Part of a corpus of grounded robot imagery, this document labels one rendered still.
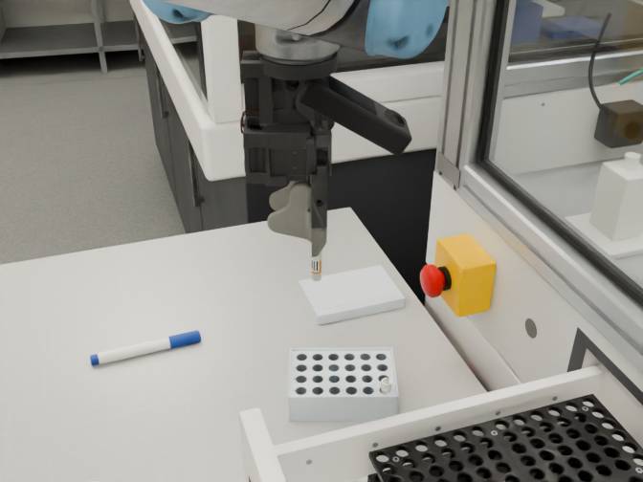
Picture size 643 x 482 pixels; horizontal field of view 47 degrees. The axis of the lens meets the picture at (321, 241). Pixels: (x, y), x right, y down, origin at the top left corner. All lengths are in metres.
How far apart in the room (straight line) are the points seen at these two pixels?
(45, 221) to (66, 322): 1.85
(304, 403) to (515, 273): 0.27
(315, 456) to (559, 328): 0.29
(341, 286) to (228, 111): 0.36
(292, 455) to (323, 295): 0.40
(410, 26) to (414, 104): 0.86
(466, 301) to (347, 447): 0.28
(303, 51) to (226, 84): 0.56
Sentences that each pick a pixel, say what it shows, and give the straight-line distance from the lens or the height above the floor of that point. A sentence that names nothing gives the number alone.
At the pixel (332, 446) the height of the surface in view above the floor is 0.89.
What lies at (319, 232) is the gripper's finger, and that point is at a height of 1.00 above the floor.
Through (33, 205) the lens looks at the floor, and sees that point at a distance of 3.03.
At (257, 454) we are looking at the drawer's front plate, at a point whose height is 0.93.
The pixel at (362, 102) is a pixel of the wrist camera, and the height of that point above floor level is 1.12.
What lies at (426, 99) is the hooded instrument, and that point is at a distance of 1.34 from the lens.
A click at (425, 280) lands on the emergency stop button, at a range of 0.88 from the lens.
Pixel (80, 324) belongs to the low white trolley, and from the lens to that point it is 1.05.
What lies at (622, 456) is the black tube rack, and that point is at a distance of 0.69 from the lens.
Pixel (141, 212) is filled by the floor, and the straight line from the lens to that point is 2.85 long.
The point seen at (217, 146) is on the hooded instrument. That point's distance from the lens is 1.24.
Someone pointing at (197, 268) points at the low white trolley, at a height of 0.76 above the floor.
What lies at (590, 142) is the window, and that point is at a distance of 0.73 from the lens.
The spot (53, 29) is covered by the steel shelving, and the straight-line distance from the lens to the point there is 4.70.
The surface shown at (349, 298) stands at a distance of 1.01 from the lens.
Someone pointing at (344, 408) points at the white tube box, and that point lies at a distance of 0.85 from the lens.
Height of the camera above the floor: 1.38
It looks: 32 degrees down
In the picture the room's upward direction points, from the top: straight up
